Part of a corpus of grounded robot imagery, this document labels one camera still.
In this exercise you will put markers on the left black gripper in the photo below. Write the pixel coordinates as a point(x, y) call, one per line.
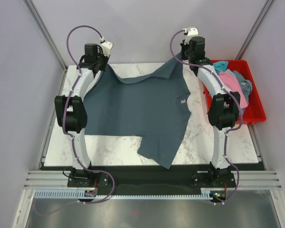
point(106, 59)

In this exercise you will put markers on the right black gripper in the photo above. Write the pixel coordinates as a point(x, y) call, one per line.
point(183, 47)

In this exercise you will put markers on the dark blue-grey t shirt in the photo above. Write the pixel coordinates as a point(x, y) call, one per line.
point(151, 106)

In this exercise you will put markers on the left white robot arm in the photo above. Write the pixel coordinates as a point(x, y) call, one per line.
point(70, 111)

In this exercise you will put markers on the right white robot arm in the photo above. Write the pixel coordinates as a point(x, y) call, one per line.
point(224, 110)

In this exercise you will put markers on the teal t shirt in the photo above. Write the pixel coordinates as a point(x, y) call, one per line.
point(220, 66)

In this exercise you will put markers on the pink t shirt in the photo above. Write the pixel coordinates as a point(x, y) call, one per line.
point(230, 80)

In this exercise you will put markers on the grey-blue t shirt in bin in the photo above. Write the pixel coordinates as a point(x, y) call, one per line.
point(245, 84)

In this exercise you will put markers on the red plastic bin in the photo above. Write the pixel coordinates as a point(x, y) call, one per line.
point(254, 112)

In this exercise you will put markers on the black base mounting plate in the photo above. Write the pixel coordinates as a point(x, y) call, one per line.
point(118, 180)

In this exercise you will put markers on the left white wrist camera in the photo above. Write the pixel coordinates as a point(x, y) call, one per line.
point(106, 47)

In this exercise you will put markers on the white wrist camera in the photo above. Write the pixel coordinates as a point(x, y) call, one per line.
point(106, 47)
point(190, 33)

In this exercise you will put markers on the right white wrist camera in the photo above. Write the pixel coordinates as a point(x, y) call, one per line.
point(190, 33)

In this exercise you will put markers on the right aluminium frame post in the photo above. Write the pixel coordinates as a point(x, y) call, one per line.
point(255, 27)

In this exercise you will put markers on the aluminium frame post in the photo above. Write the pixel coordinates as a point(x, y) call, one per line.
point(43, 29)
point(255, 27)

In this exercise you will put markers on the left aluminium frame post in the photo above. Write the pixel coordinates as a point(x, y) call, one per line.
point(43, 29)

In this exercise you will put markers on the aluminium front rail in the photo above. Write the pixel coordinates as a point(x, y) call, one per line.
point(248, 180)

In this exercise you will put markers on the white slotted cable duct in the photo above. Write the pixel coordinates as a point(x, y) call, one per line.
point(95, 195)

